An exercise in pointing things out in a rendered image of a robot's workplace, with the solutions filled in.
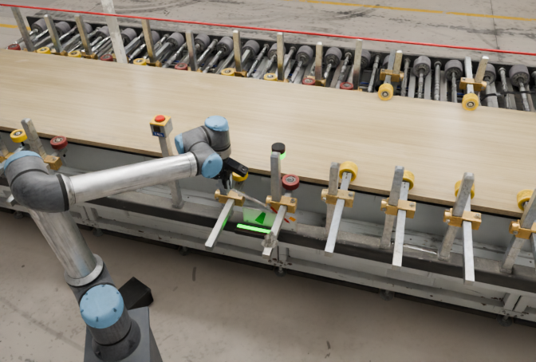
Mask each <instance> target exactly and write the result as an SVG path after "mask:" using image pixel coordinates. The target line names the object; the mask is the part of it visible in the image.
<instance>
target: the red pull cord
mask: <svg viewBox="0 0 536 362"><path fill-rule="evenodd" d="M0 6H12V7H21V8H30V9H39V10H55V11H64V12H72V13H81V14H97V15H106V16H115V17H123V18H140V19H148V20H157V21H166V22H182V23H191V24H200V25H209V26H225V27H234V28H242V29H251V30H267V31H276V32H285V33H301V34H309V35H318V36H327V37H343V38H352V39H361V40H370V41H386V42H395V43H404V44H412V45H428V46H437V47H446V48H454V49H471V50H479V51H488V52H497V53H513V54H522V55H531V56H536V53H525V52H516V51H507V50H498V49H482V48H473V47H464V46H455V45H439V44H430V43H421V42H413V41H396V40H387V39H378V38H370V37H353V36H344V35H336V34H327V33H310V32H301V31H293V30H276V29H267V28H258V27H249V26H233V25H224V24H215V23H206V22H189V21H181V20H172V19H163V18H146V17H138V16H129V15H120V14H103V13H95V12H86V11H77V10H61V9H52V8H43V7H34V6H18V5H9V4H0Z"/></svg>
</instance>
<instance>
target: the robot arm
mask: <svg viewBox="0 0 536 362"><path fill-rule="evenodd" d="M174 141H175V147H176V150H177V152H178V153H179V154H178V155H173V156H168V157H164V158H160V159H154V160H149V161H145V162H141V163H134V164H129V165H125V166H122V167H114V168H110V169H106V170H102V171H94V172H90V173H87V174H83V175H75V176H71V177H66V176H64V175H62V174H58V175H51V174H50V173H49V172H48V170H47V168H46V166H45V164H44V160H43V158H42V157H40V156H39V154H37V153H36V152H33V151H20V152H17V153H14V154H13V155H11V156H10V157H9V158H8V159H7V160H6V162H5V164H4V174H5V176H6V178H7V181H8V184H9V186H10V189H11V193H12V196H13V197H14V199H15V200H16V201H17V202H18V203H19V204H21V205H22V206H24V207H25V208H26V209H27V210H28V211H29V213H30V215H31V217H32V218H33V220H34V221H35V223H36V224H37V226H38V228H39V229H40V231H41V232H42V234H43V235H44V237H45V239H46V241H47V242H48V243H49V245H50V246H51V248H52V250H53V252H54V253H55V254H56V255H57V258H58V259H59V261H60V262H61V264H62V265H63V267H64V268H65V272H64V278H65V280H66V282H67V284H68V285H69V287H70V289H71V290H72V291H73V294H74V296H75V298H76V299H77V303H78V305H79V307H80V311H81V316H82V318H83V320H84V321H85V323H86V325H87V327H88V329H89V331H90V333H91V334H92V336H93V339H92V347H93V351H94V353H95V355H96V356H97V357H98V358H99V359H100V360H103V361H105V362H117V361H120V360H123V359H125V358H127V357H128V356H130V355H131V354H132V353H133V352H134V351H135V350H136V348H137V347H138V345H139V343H140V338H141V331H140V327H139V325H138V324H137V322H136V321H135V320H134V319H132V318H131V317H130V316H129V315H128V311H127V309H126V307H125V304H124V301H123V297H122V296H121V294H120V292H119V291H118V290H117V288H116V286H115V284H114V282H113V280H112V278H111V276H110V274H109V272H108V270H107V268H106V265H105V263H104V262H103V261H102V259H101V257H100V256H98V255H96V254H93V253H92V251H91V250H90V249H89V246H88V244H87V242H86V241H85V239H84V237H83V235H82V233H81V232H80V230H79V228H78V226H77V224H76V223H75V221H74V219H73V217H72V215H71V214H70V212H69V210H70V208H71V207H72V206H73V204H76V203H82V202H85V201H89V200H93V199H98V198H103V197H106V196H110V195H115V194H119V193H123V192H126V191H133V190H136V189H140V188H143V187H150V186H153V185H156V184H161V183H166V182H170V181H174V180H177V179H183V178H187V177H191V176H197V175H202V176H203V177H205V178H208V179H217V180H219V182H220V183H216V184H215V186H216V187H219V188H221V189H223V190H225V191H226V192H227V193H229V191H230V190H231V184H232V176H233V172H234V173H236V174H237V175H240V176H242V177H245V176H246V173H247V172H248V170H249V168H248V167H246V166H245V165H243V164H241V163H240V162H238V161H236V160H234V159H232V158H231V157H230V155H231V141H230V133H229V125H228V121H227V119H226V118H224V117H222V116H209V117H208V118H206V119H205V121H204V125H201V126H199V127H197V128H193V129H191V130H189V131H186V132H183V133H182V132H181V133H180V134H179V135H177V136H175V139H174Z"/></svg>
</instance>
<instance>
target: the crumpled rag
mask: <svg viewBox="0 0 536 362"><path fill-rule="evenodd" d="M276 237H277V236H276V235H275V234H274V232H273V231H270V232H269V233H268V234H266V235H265V236H264V238H265V239H264V241H263V242H262V243H261V245H262V246H264V248H267V247H269V246H271V247H272V248H274V247H275V246H277V245H278V240H277V239H276Z"/></svg>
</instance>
